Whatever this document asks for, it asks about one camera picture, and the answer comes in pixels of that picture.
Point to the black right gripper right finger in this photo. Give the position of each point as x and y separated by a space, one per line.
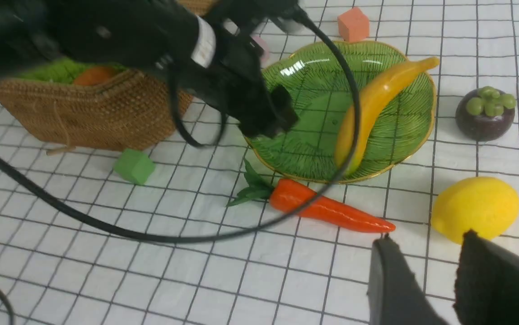
487 283

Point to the woven rattan basket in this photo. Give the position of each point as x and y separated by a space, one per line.
127 111

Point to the green glass leaf plate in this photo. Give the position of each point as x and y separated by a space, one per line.
321 95

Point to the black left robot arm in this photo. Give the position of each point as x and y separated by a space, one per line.
147 53

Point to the yellow plastic lemon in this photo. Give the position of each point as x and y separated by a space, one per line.
486 205

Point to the orange plastic carrot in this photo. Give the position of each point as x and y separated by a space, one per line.
288 194

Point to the orange foam cube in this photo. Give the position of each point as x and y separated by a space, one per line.
353 25

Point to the white checkered tablecloth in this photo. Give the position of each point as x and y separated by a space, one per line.
57 271

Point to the green foam cube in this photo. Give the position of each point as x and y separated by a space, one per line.
134 166

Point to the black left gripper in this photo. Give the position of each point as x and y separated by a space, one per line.
225 70

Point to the orange plastic tomato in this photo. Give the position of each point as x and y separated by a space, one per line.
95 76

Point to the yellow plastic banana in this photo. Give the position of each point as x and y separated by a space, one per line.
373 98

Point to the dark purple mangosteen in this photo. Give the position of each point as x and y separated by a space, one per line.
485 114

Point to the pink foam cube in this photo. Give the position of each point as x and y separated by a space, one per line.
264 47

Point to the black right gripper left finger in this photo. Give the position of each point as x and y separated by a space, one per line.
394 296

